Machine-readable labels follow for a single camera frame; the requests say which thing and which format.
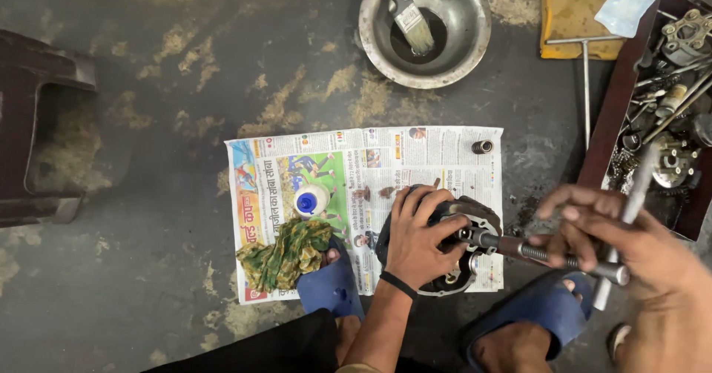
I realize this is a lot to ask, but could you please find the person's left hand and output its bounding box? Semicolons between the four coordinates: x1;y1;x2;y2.
385;185;472;293

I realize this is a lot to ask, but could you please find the person's right hand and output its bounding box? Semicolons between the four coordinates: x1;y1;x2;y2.
527;184;712;358

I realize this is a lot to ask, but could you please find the silver metal handle rod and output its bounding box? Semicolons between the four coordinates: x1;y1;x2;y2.
592;144;662;312

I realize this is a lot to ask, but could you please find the valve spring compressor tool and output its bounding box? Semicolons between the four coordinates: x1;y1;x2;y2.
455;227;631;286

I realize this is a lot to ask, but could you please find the dark metal engine cylinder head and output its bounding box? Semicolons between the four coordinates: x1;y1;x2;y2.
375;184;504;297

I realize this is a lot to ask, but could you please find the brown tray of tools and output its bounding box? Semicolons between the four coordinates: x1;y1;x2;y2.
575;0;712;244

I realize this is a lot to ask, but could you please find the blue rubber slipper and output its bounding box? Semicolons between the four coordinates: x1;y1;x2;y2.
458;270;594;373
295;236;366;321

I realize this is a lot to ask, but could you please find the small cream tube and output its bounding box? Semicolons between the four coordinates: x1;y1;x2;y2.
655;83;689;119

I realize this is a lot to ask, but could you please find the person's right foot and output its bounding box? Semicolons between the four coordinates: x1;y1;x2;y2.
472;277;577;373

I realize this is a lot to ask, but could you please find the person's foot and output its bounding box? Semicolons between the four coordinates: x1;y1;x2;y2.
472;277;577;373
319;247;363;367

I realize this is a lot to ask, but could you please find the dirty yellow cloth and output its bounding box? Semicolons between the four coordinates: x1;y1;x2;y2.
539;0;627;62

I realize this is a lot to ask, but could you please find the clear plastic bag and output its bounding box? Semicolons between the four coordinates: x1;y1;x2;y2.
593;0;669;39

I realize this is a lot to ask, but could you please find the black wristband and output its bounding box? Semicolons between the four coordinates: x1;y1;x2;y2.
379;270;419;301

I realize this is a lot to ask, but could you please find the printed newspaper sheet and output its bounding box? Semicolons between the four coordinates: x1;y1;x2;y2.
224;126;505;306

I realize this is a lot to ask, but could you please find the round steel bowl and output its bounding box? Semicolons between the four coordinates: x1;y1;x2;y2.
358;0;493;90

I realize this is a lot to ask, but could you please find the flat paint brush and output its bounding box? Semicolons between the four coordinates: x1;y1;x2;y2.
379;0;436;57

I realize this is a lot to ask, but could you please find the person's left foot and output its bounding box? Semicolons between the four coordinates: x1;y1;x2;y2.
319;247;363;367

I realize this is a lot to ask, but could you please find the white bottle with blue cap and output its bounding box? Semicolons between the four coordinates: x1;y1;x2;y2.
293;183;332;220

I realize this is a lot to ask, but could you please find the green yellow patterned rag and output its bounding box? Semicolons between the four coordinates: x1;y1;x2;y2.
236;218;335;294

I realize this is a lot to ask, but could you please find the black trouser leg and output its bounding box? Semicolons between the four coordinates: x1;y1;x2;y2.
141;307;341;373

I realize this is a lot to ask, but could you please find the brown plastic stool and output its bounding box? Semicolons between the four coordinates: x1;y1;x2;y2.
0;28;100;230

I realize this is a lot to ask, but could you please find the steel T-handle wrench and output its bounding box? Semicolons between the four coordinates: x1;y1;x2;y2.
544;34;627;152

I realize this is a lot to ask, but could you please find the silver metal bracelet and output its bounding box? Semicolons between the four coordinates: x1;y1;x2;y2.
606;322;633;364

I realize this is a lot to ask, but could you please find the grey cast metal bracket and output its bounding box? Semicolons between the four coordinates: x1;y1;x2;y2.
660;8;712;67

